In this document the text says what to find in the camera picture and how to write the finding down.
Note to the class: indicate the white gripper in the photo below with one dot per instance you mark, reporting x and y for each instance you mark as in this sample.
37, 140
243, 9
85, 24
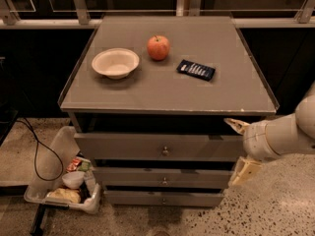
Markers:
255, 139

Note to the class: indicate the grey top drawer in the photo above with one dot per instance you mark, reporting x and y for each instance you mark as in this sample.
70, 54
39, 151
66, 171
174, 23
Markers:
160, 147

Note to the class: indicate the grey drawer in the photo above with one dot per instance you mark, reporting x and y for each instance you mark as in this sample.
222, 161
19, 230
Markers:
160, 147
158, 177
172, 199

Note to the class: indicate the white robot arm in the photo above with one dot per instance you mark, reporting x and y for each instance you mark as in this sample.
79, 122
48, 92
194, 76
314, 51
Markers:
269, 140

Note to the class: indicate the grey bottom drawer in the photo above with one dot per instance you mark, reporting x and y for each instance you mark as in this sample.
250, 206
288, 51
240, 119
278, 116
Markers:
172, 199

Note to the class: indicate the grey drawer cabinet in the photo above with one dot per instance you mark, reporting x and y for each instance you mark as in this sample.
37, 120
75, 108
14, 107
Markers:
156, 99

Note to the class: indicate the grey middle drawer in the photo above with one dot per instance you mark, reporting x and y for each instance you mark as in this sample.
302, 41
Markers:
158, 177

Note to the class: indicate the dark blue snack packet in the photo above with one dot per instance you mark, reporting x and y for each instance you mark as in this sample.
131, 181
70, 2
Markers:
196, 70

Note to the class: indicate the red apple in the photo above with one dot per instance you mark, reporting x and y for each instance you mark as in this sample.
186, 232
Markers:
158, 47

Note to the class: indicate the white paper bowl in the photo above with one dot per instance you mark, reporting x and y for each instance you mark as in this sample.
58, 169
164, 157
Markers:
116, 63

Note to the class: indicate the red green snack packet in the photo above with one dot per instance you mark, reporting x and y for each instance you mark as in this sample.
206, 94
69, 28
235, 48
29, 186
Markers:
79, 164

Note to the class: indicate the small white cup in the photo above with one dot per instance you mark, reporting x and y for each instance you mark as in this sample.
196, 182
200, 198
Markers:
73, 180

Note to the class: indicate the yellow chip bag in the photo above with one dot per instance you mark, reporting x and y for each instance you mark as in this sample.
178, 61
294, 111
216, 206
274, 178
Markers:
66, 194

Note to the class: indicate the metal railing frame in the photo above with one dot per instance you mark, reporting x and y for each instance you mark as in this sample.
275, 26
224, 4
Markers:
73, 14

